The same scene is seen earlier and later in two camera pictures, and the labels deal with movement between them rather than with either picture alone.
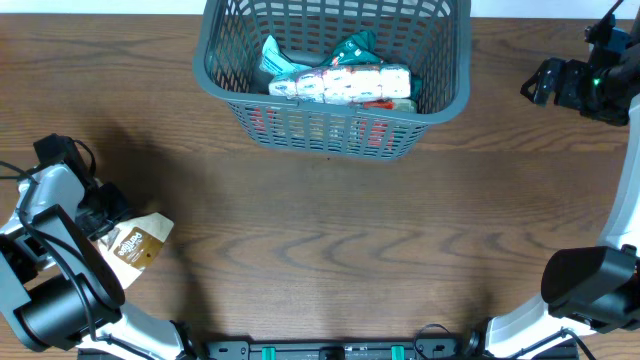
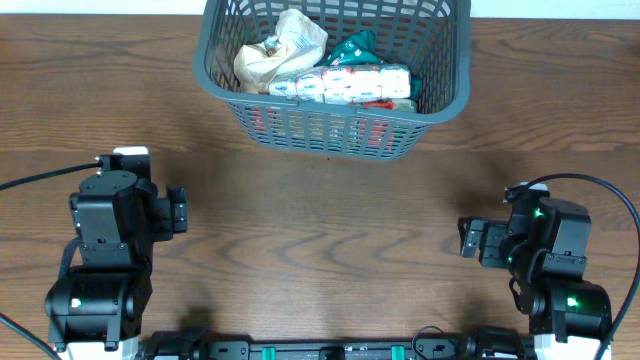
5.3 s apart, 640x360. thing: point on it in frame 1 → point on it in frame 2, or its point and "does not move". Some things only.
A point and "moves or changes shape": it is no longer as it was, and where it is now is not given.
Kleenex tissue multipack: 347,84 does not move
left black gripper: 107,209 → 178,210
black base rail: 332,349 does not move
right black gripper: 558,81 → 473,238
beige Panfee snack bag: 131,246 moves or changes shape
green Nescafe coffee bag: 362,49 does not move
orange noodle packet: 372,124 does not move
